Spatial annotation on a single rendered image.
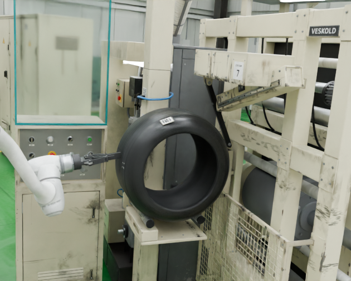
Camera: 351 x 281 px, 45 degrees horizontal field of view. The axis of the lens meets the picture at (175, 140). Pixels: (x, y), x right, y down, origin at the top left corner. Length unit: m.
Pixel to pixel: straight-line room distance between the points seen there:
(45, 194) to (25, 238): 0.98
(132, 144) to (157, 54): 0.59
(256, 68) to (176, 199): 0.93
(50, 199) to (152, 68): 0.92
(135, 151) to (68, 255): 1.15
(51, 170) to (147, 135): 0.47
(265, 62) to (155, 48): 0.70
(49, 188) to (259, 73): 1.06
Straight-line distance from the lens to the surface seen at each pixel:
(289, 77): 1.91
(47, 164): 2.04
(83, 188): 2.80
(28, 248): 2.92
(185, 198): 2.45
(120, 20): 12.56
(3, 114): 6.74
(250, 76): 1.92
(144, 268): 2.74
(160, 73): 2.41
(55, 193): 1.96
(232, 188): 2.70
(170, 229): 2.38
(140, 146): 2.03
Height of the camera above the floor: 1.78
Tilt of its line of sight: 12 degrees down
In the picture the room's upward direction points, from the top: 4 degrees clockwise
